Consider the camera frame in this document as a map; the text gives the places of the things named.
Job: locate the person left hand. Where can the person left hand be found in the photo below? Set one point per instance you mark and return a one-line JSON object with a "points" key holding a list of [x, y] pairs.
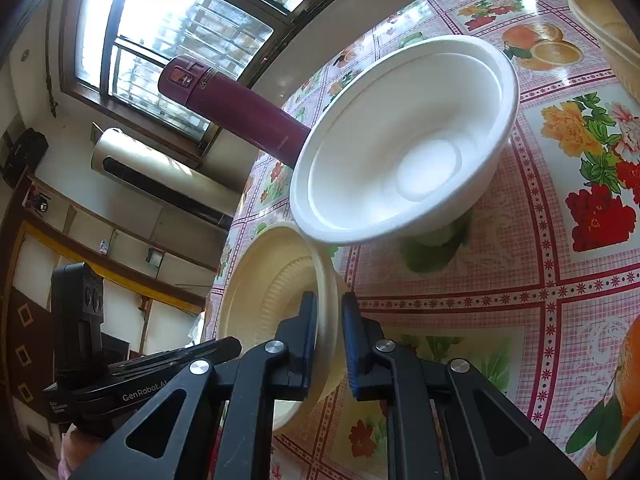
{"points": [[75, 449]]}

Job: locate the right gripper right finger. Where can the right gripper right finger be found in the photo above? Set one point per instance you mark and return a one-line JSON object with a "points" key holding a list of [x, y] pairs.
{"points": [[443, 420]]}

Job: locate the magenta thermos bottle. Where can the magenta thermos bottle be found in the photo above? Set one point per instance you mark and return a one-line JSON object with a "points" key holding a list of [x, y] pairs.
{"points": [[229, 105]]}

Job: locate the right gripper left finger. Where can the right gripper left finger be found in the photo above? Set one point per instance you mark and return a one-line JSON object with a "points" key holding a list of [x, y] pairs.
{"points": [[214, 421]]}

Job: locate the white paper bowl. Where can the white paper bowl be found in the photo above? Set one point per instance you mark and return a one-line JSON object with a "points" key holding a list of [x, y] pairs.
{"points": [[409, 145]]}

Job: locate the wooden wall shelf unit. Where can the wooden wall shelf unit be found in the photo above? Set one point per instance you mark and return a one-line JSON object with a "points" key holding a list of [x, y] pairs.
{"points": [[153, 291]]}

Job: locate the white tower air conditioner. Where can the white tower air conditioner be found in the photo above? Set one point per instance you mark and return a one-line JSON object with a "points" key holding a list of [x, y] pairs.
{"points": [[131, 162]]}

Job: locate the cream ribbed bowl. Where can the cream ribbed bowl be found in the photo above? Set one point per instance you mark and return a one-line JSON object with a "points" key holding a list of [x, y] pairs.
{"points": [[621, 48], [266, 287]]}

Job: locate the barred window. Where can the barred window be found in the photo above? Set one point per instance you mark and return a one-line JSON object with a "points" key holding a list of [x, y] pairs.
{"points": [[112, 53]]}

